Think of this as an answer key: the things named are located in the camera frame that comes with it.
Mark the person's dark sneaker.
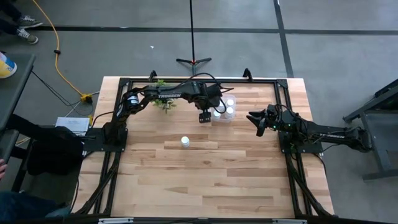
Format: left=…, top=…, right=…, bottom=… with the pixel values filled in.
left=17, top=15, right=44, bottom=29
left=16, top=28, right=40, bottom=45

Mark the yellow and blue container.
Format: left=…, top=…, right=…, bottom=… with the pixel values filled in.
left=0, top=51, right=18, bottom=79

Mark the silver metal bracket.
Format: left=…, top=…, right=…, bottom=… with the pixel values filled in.
left=272, top=218, right=308, bottom=224
left=98, top=217, right=134, bottom=224

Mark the white paper booklet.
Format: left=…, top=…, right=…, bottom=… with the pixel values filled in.
left=55, top=116, right=91, bottom=136

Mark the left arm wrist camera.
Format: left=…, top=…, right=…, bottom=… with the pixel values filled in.
left=198, top=108, right=212, bottom=124

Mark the person's leg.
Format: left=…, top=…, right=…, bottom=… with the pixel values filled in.
left=0, top=0, right=24, bottom=35
left=0, top=189, right=71, bottom=218

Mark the black tripod stand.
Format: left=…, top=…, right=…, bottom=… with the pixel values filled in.
left=175, top=0, right=213, bottom=77

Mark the black bag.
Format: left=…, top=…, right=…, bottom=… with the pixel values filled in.
left=26, top=126, right=86, bottom=177

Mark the black aluminium table frame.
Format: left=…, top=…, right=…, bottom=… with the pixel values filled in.
left=74, top=68, right=335, bottom=218

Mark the yellow extension cable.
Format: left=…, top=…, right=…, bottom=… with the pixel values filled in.
left=30, top=0, right=94, bottom=104

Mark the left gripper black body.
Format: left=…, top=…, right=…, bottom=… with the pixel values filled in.
left=195, top=83, right=224, bottom=110

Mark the potted green artificial plant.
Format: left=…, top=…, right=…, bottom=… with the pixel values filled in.
left=150, top=79, right=178, bottom=115

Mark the grey side desk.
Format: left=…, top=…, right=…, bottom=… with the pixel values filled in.
left=0, top=52, right=35, bottom=162

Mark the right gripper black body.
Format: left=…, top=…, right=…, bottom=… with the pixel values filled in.
left=263, top=103, right=297, bottom=134

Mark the grey metal cart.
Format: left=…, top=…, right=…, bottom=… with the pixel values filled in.
left=341, top=79, right=398, bottom=181

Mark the clear plastic basket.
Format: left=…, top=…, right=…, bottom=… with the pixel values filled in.
left=210, top=93, right=237, bottom=123

